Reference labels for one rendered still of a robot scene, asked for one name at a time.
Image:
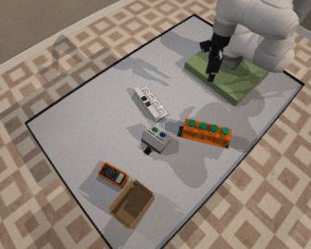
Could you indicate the brown cardboard box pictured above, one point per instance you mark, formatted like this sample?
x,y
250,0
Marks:
x,y
131,205

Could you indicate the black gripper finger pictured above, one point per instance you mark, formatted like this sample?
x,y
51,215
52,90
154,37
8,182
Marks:
x,y
215,66
209,66

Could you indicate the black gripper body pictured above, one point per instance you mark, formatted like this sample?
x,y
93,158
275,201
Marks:
x,y
220,41

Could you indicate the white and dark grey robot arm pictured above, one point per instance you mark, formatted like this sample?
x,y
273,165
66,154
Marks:
x,y
261,31

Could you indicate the orange digital multimeter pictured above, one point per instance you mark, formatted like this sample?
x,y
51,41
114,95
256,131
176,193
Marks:
x,y
113,175

